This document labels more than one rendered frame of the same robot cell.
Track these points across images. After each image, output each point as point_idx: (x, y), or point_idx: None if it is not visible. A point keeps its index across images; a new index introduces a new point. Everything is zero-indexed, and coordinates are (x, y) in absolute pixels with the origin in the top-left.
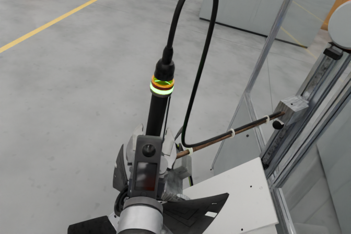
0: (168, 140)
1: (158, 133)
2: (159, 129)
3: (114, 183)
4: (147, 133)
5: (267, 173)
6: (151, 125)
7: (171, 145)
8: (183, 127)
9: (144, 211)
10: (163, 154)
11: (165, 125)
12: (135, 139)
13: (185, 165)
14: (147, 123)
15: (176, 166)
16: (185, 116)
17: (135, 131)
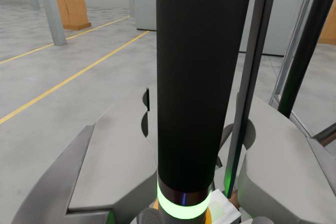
0: (273, 130)
1: (221, 93)
2: (231, 58)
3: (138, 218)
4: (164, 99)
5: None
6: (179, 30)
7: (306, 152)
8: (290, 87)
9: None
10: (288, 220)
11: (265, 33)
12: (103, 136)
13: (233, 187)
14: (157, 37)
15: (220, 189)
16: (303, 36)
17: (114, 105)
